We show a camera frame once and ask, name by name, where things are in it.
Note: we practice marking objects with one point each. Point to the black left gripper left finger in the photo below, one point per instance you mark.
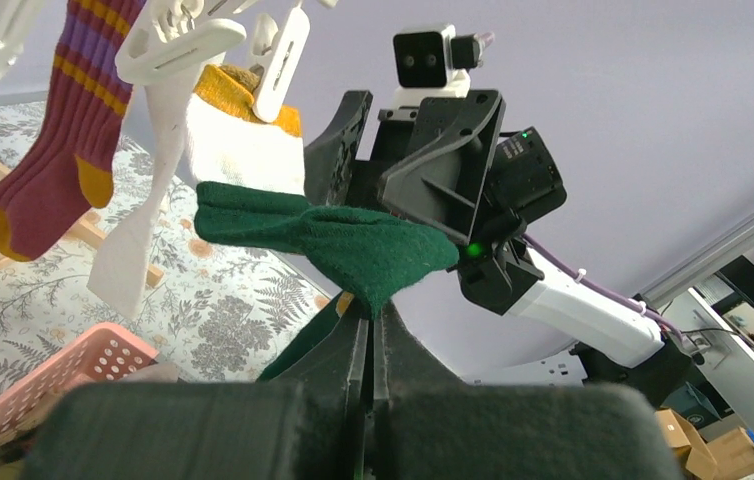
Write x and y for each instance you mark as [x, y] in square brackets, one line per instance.
[304, 424]

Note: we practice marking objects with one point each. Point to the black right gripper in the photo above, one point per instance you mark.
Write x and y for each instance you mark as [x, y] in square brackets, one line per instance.
[435, 160]

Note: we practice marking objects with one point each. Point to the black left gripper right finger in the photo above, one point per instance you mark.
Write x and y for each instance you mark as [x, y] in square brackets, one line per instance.
[428, 424]

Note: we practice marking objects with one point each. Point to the green sock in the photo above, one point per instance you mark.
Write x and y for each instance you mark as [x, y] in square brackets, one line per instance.
[250, 193]

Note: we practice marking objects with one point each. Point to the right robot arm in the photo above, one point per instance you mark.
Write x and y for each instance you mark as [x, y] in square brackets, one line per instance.
[617, 340]

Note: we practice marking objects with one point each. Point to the white clip hanger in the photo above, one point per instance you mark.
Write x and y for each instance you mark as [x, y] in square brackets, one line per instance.
[171, 36]

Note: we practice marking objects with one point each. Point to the floral patterned mat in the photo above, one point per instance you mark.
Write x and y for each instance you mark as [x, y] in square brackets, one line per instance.
[222, 314]

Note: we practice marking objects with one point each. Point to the taupe sock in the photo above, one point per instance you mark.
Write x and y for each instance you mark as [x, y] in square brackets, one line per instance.
[154, 373]

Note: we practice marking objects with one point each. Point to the white sock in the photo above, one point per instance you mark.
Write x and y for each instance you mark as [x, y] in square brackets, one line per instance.
[119, 270]

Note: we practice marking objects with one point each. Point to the cardboard boxes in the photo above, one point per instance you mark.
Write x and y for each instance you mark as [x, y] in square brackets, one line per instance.
[730, 456]

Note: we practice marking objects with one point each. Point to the pink plastic basket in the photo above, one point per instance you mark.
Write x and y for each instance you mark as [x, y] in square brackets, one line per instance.
[105, 352]

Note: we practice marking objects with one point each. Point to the purple striped sock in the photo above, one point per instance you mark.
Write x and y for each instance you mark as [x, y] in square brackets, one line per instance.
[86, 101]

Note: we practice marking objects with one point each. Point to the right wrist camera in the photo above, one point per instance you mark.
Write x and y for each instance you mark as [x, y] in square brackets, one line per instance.
[434, 62]

